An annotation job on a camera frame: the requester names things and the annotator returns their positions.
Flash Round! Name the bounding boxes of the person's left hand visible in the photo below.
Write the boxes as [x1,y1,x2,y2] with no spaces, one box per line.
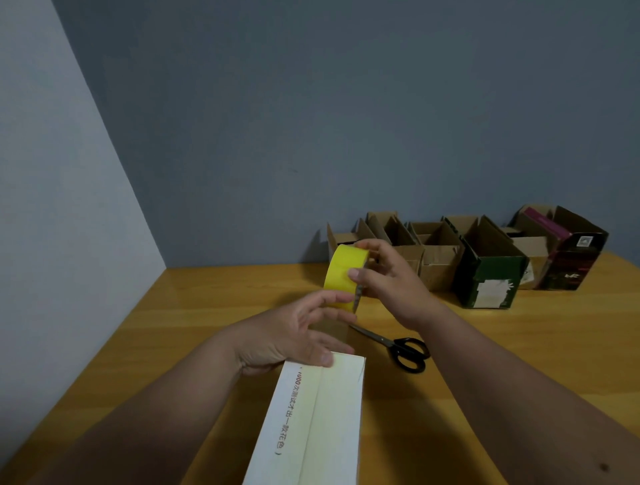
[222,289,359,376]

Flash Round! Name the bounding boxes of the person's right hand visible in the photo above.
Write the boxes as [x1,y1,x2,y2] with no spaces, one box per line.
[347,238,446,332]

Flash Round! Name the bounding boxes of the brown carton with label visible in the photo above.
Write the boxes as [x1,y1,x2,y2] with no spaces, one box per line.
[407,221,466,292]

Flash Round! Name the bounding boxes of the black scissors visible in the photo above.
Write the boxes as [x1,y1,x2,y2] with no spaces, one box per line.
[349,323,432,374]

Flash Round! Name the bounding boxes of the yellow tape roll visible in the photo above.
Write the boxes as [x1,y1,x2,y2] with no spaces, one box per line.
[323,243,371,314]

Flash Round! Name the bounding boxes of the plain brown carton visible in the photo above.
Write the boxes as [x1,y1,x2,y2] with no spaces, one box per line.
[365,211,426,276]

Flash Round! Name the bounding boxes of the black box white label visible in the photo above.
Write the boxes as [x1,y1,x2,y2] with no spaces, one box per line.
[242,351,367,485]

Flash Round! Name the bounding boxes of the green box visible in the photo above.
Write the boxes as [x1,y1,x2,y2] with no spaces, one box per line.
[442,215,530,310]

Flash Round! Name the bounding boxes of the small brown cardboard box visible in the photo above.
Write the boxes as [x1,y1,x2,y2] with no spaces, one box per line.
[502,227,551,290]

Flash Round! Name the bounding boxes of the pink and black carton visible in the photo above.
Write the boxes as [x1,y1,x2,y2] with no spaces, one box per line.
[509,203,610,292]

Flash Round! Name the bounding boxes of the person's right forearm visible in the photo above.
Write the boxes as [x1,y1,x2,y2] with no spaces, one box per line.
[417,303,640,485]

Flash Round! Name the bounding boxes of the person's left forearm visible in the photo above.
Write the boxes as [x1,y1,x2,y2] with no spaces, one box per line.
[25,337,243,485]

